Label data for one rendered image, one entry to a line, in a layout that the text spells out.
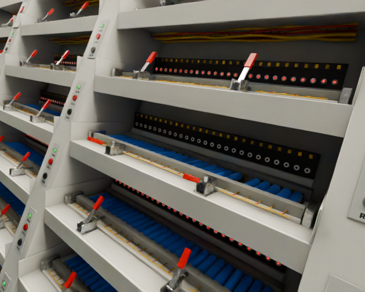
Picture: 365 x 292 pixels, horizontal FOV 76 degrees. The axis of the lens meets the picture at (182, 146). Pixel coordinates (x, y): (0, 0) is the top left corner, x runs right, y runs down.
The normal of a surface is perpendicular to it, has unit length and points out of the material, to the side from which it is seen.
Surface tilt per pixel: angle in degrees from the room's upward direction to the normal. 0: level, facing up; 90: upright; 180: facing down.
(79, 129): 90
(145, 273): 18
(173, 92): 108
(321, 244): 90
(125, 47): 90
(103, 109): 90
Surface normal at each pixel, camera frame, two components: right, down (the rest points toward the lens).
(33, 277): 0.15, -0.97
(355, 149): -0.51, -0.23
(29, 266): 0.79, 0.24
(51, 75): -0.59, 0.07
